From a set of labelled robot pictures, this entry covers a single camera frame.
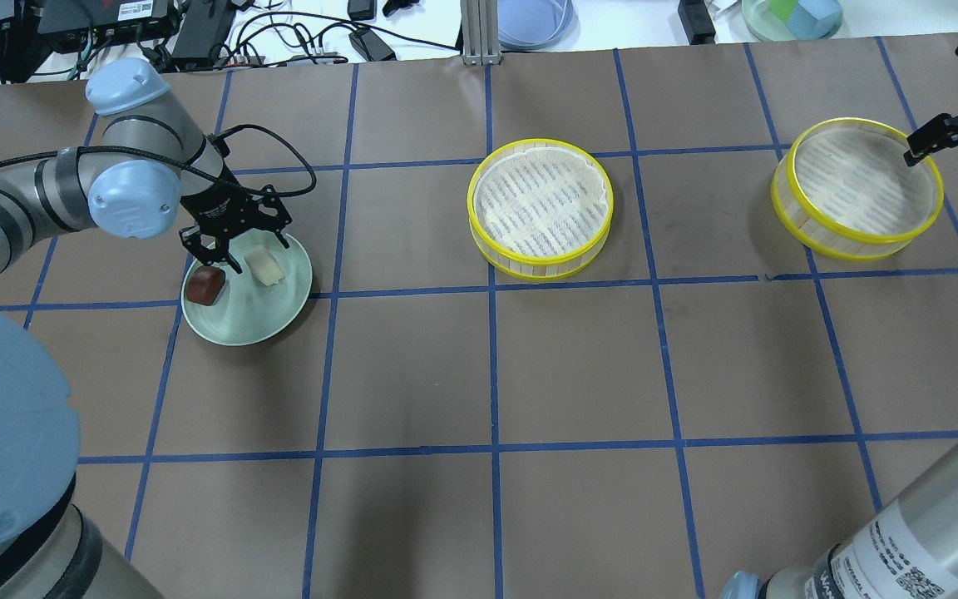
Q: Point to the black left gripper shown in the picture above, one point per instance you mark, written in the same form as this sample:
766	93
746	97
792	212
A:
211	207

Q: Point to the white bun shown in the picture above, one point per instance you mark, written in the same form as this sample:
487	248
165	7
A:
264	267

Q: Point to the yellow bamboo steamer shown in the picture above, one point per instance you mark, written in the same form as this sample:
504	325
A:
540	209
844	190

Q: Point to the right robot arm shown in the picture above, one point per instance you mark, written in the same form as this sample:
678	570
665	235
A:
908	550

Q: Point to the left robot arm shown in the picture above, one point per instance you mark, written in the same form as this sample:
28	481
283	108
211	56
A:
152	161

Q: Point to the brown bun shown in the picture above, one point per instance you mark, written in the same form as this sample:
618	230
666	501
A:
204	285

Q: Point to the light green plate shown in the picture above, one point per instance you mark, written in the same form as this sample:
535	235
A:
246	312

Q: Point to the clear bowl with blocks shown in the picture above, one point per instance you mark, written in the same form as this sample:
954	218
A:
777	21

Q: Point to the black power adapter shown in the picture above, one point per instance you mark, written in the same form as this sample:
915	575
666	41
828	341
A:
370	46

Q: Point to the black electronics box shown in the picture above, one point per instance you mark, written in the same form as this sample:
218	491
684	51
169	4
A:
72	18

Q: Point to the black device on desk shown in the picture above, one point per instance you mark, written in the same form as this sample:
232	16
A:
696	21

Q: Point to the blue bowl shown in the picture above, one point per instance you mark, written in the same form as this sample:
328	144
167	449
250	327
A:
533	25

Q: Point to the aluminium frame post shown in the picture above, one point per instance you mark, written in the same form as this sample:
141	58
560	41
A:
481	45

